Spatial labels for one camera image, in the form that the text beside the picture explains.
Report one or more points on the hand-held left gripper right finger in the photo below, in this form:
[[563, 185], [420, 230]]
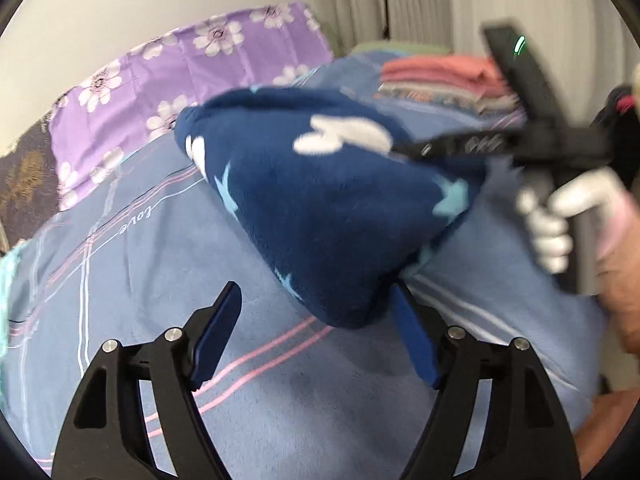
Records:
[[415, 347]]

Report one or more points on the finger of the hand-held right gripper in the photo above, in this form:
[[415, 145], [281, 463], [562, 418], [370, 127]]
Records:
[[460, 146]]

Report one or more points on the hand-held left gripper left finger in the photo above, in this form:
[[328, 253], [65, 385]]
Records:
[[219, 342]]

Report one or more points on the navy star-print fleece garment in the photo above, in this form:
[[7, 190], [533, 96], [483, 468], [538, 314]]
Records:
[[320, 210]]

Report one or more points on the person's right forearm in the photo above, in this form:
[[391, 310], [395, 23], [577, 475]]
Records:
[[622, 280]]

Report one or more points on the person's right hand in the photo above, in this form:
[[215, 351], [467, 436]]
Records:
[[550, 240]]

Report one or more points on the grey striped folded garment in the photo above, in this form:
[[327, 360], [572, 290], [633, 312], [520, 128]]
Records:
[[450, 100]]

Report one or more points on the pink folded garment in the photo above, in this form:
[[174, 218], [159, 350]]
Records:
[[445, 72]]

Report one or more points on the blue striped bedsheet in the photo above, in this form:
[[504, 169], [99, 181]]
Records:
[[150, 270]]

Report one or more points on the green folded cloth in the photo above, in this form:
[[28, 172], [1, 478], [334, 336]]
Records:
[[400, 49]]

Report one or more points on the teal cloth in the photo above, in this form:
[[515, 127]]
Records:
[[7, 290]]

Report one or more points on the dark brown patterned cloth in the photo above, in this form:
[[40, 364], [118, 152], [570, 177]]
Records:
[[25, 175]]

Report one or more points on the purple floral pillow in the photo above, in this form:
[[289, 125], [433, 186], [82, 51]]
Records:
[[165, 70]]

